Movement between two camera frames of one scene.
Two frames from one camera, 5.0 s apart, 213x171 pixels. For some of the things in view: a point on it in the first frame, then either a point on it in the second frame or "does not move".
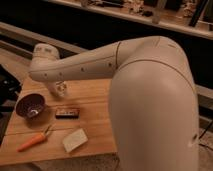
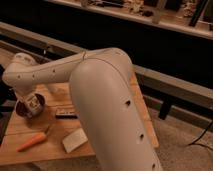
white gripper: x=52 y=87 -> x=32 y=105
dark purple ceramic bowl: x=30 y=105 does not move
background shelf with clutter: x=194 y=17 does not move
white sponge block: x=74 y=140 does not move
